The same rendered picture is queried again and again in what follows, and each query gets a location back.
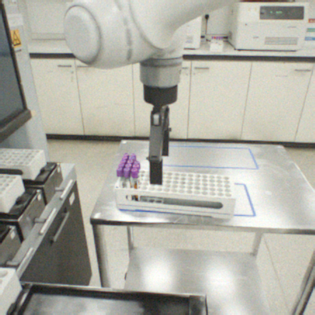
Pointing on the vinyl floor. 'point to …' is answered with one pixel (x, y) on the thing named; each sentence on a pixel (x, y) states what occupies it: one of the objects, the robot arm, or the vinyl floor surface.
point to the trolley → (236, 259)
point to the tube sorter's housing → (46, 249)
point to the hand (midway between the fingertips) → (159, 164)
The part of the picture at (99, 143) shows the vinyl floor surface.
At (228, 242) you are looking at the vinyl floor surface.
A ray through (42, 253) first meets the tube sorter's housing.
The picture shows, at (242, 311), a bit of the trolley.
